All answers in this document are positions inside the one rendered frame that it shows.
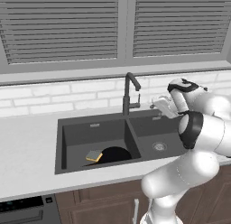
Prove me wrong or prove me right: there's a white cupboard handle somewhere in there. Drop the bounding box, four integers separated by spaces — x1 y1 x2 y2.
133 198 140 224

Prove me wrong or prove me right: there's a grey window frame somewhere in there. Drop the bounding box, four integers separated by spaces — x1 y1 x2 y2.
0 0 231 86

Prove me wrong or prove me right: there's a yellow and grey sponge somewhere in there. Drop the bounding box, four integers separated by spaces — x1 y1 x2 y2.
85 149 104 163

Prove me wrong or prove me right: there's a brown cupboard door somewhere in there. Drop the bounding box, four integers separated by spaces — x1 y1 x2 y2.
55 179 152 224
175 164 231 224

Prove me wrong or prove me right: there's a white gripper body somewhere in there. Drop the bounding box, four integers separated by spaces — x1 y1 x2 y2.
151 95 180 119

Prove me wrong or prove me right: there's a black tap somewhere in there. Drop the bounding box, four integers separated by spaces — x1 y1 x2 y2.
122 71 142 117

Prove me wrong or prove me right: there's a dark grey double sink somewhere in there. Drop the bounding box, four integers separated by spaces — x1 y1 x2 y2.
54 108 189 175

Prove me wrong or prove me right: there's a grey window blind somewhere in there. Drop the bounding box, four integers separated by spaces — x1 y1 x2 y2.
0 0 119 66
133 0 231 59

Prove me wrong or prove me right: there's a grey dishwasher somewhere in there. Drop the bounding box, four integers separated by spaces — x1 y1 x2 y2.
0 193 63 224

